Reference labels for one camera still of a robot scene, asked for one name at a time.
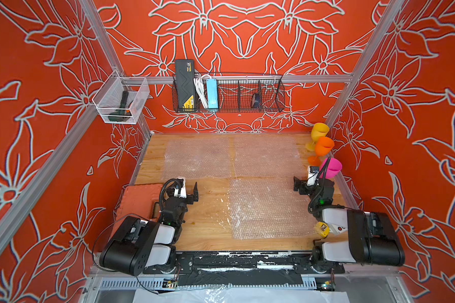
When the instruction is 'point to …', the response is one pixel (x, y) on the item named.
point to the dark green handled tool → (123, 113)
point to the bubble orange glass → (268, 207)
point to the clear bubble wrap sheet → (265, 156)
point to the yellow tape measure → (323, 230)
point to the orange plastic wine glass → (323, 146)
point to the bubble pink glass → (196, 157)
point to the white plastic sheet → (222, 294)
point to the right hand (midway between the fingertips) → (300, 175)
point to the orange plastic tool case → (138, 201)
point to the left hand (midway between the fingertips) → (186, 181)
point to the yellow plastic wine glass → (319, 130)
